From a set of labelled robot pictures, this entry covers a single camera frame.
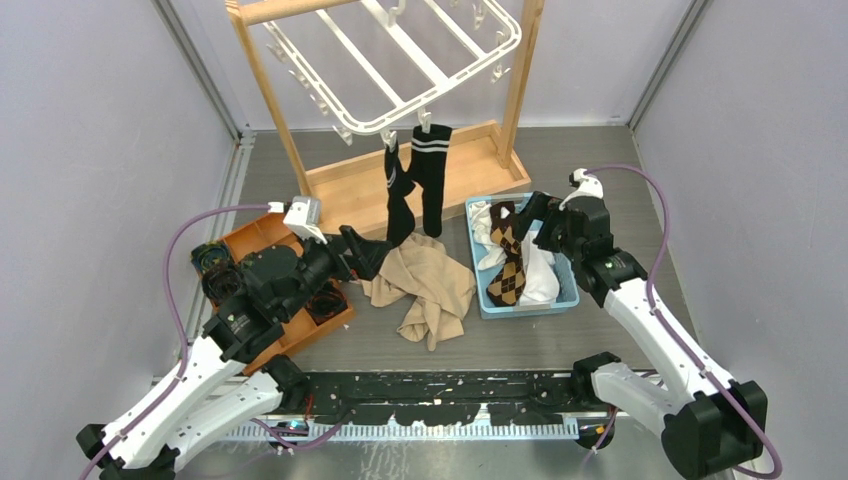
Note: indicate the white plastic clip hanger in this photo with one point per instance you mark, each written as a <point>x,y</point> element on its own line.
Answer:
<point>391,60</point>

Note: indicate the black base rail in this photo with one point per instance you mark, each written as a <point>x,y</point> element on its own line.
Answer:
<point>434,398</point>

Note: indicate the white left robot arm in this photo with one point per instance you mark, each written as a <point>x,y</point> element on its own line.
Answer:
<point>160,434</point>

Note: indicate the orange compartment tray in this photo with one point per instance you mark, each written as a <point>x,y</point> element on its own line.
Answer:
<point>301,331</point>

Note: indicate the white sock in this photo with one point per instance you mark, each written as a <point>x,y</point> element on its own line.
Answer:
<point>541,283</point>

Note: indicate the brown argyle sock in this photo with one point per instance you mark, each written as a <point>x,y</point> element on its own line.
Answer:
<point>508,284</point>

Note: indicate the light blue plastic basket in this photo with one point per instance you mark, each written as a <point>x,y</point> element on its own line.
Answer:
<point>568,295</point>

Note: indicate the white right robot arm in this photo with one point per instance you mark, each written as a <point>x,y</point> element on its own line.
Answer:
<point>705,419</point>

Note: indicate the rolled dark patterned sock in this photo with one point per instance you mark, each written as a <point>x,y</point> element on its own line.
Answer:
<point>208,255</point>

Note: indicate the rolled black sock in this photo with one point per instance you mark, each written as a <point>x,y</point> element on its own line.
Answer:
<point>326,304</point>

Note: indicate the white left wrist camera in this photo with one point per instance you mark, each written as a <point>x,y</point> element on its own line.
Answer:
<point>301,216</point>

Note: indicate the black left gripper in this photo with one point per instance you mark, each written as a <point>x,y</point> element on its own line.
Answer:
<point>370,254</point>

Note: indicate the beige crumpled cloth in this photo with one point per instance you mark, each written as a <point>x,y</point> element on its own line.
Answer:
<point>442,288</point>

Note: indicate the black white-striped sock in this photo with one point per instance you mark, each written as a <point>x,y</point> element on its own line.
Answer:
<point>401,220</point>
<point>429,152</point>

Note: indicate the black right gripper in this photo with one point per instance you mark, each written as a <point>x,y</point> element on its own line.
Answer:
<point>536,208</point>

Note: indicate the rolled dark green sock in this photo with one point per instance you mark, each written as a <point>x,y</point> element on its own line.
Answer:
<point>221,281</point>

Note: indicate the wooden hanger stand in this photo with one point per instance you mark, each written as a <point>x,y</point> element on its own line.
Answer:
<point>480,159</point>

